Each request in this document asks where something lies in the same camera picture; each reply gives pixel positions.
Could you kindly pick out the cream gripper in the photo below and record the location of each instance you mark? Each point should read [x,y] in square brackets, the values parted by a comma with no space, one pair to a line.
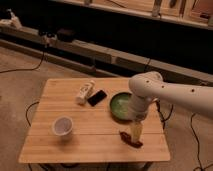
[138,110]

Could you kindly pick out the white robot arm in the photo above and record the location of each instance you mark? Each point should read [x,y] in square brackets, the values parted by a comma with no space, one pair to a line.
[147,86]

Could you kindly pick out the green ceramic bowl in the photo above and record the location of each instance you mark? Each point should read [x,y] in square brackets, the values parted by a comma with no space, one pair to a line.
[119,106]

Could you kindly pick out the brown elongated object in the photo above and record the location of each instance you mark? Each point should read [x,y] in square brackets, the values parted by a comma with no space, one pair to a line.
[125,137]

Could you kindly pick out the wooden table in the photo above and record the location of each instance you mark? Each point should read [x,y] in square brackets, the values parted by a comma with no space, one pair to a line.
[95,137]

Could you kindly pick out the black device on ledge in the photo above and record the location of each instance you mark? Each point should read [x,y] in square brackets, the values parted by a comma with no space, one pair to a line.
[65,35]

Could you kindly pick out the white figure on ledge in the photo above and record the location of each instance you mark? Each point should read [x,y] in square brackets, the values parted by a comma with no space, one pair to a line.
[13,21]

